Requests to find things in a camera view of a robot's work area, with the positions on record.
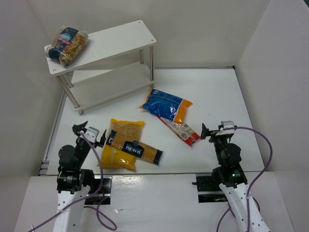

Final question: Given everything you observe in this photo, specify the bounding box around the dark blue spaghetti pack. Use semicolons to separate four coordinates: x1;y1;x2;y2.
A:
106;130;163;166

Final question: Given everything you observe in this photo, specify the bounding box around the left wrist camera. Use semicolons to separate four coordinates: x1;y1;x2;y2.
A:
84;127;99;143

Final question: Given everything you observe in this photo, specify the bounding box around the tricolour fusilli pasta bag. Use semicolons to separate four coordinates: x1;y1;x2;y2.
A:
45;26;88;68

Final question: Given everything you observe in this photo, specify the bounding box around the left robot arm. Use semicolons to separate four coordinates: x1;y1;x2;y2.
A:
53;122;106;232

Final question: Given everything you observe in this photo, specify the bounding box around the blue orange pasta bag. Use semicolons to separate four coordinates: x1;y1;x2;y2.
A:
139;88;193;123

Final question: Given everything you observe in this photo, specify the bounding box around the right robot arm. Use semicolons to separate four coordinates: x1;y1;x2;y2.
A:
200;121;273;232

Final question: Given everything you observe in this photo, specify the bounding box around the white two-tier shelf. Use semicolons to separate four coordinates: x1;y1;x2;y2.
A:
47;20;156;115

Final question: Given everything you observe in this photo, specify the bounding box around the yellow fusilli pasta bag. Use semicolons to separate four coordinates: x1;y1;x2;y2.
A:
97;118;145;172

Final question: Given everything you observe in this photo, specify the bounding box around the red spaghetti pack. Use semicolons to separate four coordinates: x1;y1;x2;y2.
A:
157;116;200;147

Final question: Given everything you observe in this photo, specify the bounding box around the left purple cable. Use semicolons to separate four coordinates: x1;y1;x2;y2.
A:
28;131;118;232

